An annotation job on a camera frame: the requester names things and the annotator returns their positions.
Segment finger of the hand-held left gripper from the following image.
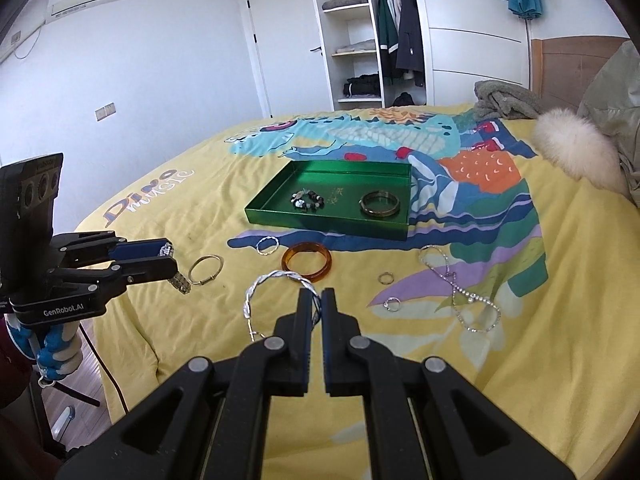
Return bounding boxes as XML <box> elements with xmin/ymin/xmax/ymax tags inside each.
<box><xmin>52</xmin><ymin>230</ymin><xmax>174</xmax><ymax>267</ymax></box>
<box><xmin>47</xmin><ymin>256</ymin><xmax>180</xmax><ymax>302</ymax></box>

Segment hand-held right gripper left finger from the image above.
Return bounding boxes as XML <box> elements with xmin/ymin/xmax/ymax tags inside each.
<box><xmin>55</xmin><ymin>287</ymin><xmax>321</xmax><ymax>480</ymax></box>

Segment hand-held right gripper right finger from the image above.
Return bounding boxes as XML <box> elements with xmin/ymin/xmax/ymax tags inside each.
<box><xmin>322</xmin><ymin>287</ymin><xmax>576</xmax><ymax>480</ymax></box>

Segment silver metal watch band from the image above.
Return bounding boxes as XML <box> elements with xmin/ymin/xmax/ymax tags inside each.
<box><xmin>159</xmin><ymin>242</ymin><xmax>194</xmax><ymax>295</ymax></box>

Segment thin silver hoop ring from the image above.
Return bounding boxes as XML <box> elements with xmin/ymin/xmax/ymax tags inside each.
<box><xmin>187</xmin><ymin>254</ymin><xmax>224</xmax><ymax>286</ymax></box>

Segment large twisted silver bangle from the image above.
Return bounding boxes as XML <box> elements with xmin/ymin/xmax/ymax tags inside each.
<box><xmin>241</xmin><ymin>269</ymin><xmax>321</xmax><ymax>344</ymax></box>

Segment amber resin bangle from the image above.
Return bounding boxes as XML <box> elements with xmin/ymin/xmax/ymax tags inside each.
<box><xmin>280</xmin><ymin>241</ymin><xmax>333</xmax><ymax>284</ymax></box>

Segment green tray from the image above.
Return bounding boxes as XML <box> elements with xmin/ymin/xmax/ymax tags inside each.
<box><xmin>243</xmin><ymin>159</ymin><xmax>414</xmax><ymax>242</ymax></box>

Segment rhinestone chain necklace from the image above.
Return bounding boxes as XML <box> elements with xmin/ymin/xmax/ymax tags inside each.
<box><xmin>417</xmin><ymin>244</ymin><xmax>503</xmax><ymax>334</ymax></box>

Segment person's left forearm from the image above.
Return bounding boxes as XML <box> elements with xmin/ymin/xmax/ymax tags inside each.
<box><xmin>0</xmin><ymin>316</ymin><xmax>40</xmax><ymax>413</ymax></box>

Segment person's left hand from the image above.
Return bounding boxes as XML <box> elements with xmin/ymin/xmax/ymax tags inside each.
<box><xmin>7</xmin><ymin>317</ymin><xmax>84</xmax><ymax>384</ymax></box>

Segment dark olive bangle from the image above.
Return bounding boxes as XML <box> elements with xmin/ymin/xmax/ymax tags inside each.
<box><xmin>358</xmin><ymin>189</ymin><xmax>401</xmax><ymax>220</ymax></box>

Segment yellow dinosaur print bedspread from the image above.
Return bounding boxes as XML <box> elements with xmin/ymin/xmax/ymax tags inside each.
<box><xmin>75</xmin><ymin>102</ymin><xmax>640</xmax><ymax>480</ymax></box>

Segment white door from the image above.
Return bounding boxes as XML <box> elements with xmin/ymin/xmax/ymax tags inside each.
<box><xmin>244</xmin><ymin>0</ymin><xmax>334</xmax><ymax>121</ymax></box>

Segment folded black clothes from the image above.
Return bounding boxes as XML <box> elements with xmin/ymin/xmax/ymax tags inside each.
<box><xmin>342</xmin><ymin>73</ymin><xmax>381</xmax><ymax>99</ymax></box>

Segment folded beige clothes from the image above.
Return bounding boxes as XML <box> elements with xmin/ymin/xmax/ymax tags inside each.
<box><xmin>333</xmin><ymin>38</ymin><xmax>376</xmax><ymax>54</ymax></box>

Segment hanging green jacket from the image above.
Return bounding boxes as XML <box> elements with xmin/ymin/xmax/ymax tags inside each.
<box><xmin>375</xmin><ymin>0</ymin><xmax>401</xmax><ymax>94</ymax></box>

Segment grey fleece blanket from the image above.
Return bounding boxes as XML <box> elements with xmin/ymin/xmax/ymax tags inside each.
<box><xmin>472</xmin><ymin>79</ymin><xmax>546</xmax><ymax>121</ymax></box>

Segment white fur cushion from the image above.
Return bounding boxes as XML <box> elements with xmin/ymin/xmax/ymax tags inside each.
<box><xmin>530</xmin><ymin>108</ymin><xmax>621</xmax><ymax>191</ymax></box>

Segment hanging dark coat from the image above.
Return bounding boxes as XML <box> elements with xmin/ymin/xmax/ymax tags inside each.
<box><xmin>394</xmin><ymin>0</ymin><xmax>427</xmax><ymax>89</ymax></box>

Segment white wardrobe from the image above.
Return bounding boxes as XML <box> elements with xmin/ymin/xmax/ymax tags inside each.
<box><xmin>303</xmin><ymin>0</ymin><xmax>534</xmax><ymax>111</ymax></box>

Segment wooden headboard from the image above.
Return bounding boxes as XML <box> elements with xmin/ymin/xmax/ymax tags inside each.
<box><xmin>530</xmin><ymin>35</ymin><xmax>632</xmax><ymax>109</ymax></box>

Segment beige padded jacket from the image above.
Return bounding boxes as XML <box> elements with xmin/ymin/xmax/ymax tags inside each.
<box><xmin>575</xmin><ymin>40</ymin><xmax>640</xmax><ymax>202</ymax></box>

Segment black cable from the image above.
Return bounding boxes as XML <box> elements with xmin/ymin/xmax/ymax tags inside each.
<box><xmin>79</xmin><ymin>329</ymin><xmax>127</xmax><ymax>413</ymax></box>

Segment dark beaded bracelet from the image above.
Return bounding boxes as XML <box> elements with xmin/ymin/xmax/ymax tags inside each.
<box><xmin>289</xmin><ymin>188</ymin><xmax>326</xmax><ymax>214</ymax></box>

